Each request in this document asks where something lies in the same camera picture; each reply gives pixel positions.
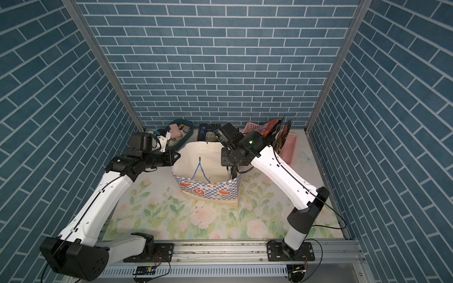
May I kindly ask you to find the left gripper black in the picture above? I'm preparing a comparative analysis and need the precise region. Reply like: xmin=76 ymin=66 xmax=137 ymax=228
xmin=142 ymin=147 xmax=182 ymax=169

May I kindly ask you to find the blue checkered paper bag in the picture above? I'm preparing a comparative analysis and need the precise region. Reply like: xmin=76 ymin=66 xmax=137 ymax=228
xmin=172 ymin=141 xmax=242 ymax=206

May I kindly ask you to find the black seasoning packet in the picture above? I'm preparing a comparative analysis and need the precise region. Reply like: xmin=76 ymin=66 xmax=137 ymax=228
xmin=274 ymin=120 xmax=292 ymax=154

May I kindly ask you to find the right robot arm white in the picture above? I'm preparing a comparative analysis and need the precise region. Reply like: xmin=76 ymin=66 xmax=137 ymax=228
xmin=215 ymin=124 xmax=330 ymax=257

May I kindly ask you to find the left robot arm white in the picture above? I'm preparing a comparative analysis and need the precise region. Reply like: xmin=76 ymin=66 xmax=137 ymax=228
xmin=40 ymin=150 xmax=180 ymax=281

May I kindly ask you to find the dark teal plastic bin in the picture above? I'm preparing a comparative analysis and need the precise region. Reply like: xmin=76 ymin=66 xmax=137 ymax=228
xmin=155 ymin=119 xmax=194 ymax=151

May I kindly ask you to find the red fish seasoning packet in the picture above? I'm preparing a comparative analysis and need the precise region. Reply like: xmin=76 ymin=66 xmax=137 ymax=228
xmin=257 ymin=119 xmax=282 ymax=137

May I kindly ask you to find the pink perforated plastic basket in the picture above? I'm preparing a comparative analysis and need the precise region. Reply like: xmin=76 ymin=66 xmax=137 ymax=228
xmin=243 ymin=122 xmax=297 ymax=165

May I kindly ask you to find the floral table mat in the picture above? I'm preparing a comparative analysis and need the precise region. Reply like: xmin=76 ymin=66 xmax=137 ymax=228
xmin=104 ymin=130 xmax=344 ymax=241

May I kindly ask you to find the green circuit board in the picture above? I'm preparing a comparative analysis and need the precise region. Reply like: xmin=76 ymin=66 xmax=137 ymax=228
xmin=133 ymin=266 xmax=157 ymax=277

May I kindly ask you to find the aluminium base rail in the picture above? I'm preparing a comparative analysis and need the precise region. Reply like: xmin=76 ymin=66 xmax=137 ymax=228
xmin=95 ymin=239 xmax=374 ymax=283

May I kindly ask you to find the aluminium corner frame post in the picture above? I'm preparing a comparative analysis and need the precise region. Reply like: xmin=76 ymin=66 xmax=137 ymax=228
xmin=61 ymin=0 xmax=146 ymax=132

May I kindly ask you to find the right aluminium corner post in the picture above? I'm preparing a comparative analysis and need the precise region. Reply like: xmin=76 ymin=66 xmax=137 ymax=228
xmin=305 ymin=0 xmax=372 ymax=135

